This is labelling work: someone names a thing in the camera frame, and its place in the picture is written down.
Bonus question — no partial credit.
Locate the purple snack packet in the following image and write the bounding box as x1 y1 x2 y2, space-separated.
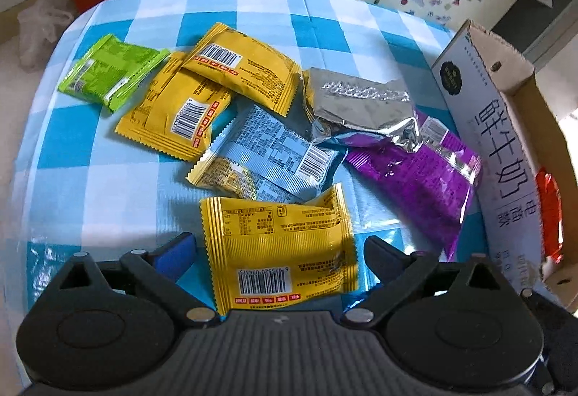
346 111 482 261

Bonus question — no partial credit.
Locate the light blue snack packet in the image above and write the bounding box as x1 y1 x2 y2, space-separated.
186 106 344 203

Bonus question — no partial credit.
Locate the open cardboard box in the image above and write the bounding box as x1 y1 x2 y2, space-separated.
432 20 577 312

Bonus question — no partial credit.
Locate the yellow snack packet bottom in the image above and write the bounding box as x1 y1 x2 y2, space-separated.
200 184 359 315

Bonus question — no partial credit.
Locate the silver foil snack packet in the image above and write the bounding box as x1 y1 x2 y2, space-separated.
303 67 421 152

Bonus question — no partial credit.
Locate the red snack packet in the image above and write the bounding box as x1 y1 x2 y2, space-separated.
535 167 563 264

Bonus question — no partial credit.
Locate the green snack packet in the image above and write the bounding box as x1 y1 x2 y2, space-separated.
58 34 171 112

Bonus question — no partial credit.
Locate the clear plastic bag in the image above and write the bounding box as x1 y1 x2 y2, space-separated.
18 0 77 72

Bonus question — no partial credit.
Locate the yellow snack packet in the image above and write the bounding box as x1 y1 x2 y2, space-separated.
183 22 301 117
200 184 359 315
115 52 233 161

